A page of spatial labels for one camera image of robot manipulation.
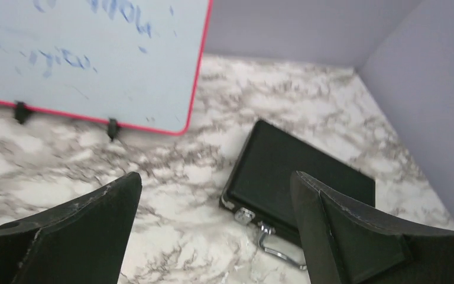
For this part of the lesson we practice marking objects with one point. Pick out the black poker case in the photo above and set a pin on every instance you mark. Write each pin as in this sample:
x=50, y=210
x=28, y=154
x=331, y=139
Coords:
x=258, y=188

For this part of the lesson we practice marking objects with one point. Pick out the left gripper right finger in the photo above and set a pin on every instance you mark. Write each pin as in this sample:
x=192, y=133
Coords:
x=347, y=241

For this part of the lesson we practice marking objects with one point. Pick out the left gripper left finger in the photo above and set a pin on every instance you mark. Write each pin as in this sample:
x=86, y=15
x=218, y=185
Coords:
x=80, y=241

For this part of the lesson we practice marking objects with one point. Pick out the pink framed whiteboard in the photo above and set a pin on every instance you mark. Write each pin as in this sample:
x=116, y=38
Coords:
x=127, y=64

